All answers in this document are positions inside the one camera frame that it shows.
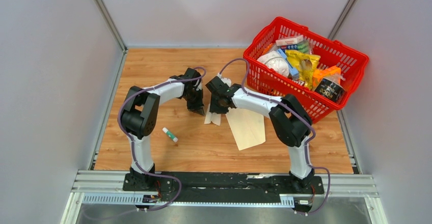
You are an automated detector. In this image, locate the white paper letter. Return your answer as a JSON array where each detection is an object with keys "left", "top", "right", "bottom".
[{"left": 204, "top": 104, "right": 221, "bottom": 126}]

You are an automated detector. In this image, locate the cream paper envelope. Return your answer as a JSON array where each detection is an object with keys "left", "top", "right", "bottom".
[{"left": 226, "top": 108, "right": 266, "bottom": 151}]

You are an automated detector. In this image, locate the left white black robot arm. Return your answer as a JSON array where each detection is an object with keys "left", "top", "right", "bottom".
[{"left": 117, "top": 67, "right": 204, "bottom": 191}]

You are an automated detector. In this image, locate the green white glue stick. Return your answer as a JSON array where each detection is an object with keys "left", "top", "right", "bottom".
[{"left": 163, "top": 127, "right": 178, "bottom": 143}]

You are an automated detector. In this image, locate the white round pouch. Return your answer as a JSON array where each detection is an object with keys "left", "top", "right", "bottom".
[{"left": 257, "top": 51, "right": 290, "bottom": 77}]

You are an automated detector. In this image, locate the blue flat package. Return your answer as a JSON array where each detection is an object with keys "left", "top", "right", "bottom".
[{"left": 276, "top": 48, "right": 300, "bottom": 80}]

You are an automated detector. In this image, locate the yellow snack bag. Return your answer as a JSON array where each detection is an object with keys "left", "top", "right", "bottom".
[{"left": 285, "top": 50, "right": 321, "bottom": 90}]

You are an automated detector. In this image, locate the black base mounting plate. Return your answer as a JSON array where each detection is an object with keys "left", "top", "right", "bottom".
[{"left": 122, "top": 171, "right": 326, "bottom": 212}]

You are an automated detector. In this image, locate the white red box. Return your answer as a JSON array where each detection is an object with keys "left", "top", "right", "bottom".
[{"left": 275, "top": 35, "right": 304, "bottom": 46}]

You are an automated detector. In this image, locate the green blue packet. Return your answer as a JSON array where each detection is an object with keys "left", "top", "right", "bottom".
[{"left": 279, "top": 40, "right": 313, "bottom": 54}]

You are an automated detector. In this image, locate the black round can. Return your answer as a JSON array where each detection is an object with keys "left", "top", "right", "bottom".
[{"left": 314, "top": 78, "right": 345, "bottom": 103}]

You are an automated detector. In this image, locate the orange package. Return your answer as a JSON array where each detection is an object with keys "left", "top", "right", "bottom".
[{"left": 312, "top": 66, "right": 342, "bottom": 89}]

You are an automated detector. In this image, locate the red plastic shopping basket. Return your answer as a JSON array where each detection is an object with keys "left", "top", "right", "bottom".
[{"left": 244, "top": 17, "right": 369, "bottom": 123}]

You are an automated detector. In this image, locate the aluminium frame rail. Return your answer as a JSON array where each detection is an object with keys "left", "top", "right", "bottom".
[{"left": 71, "top": 170, "right": 388, "bottom": 223}]

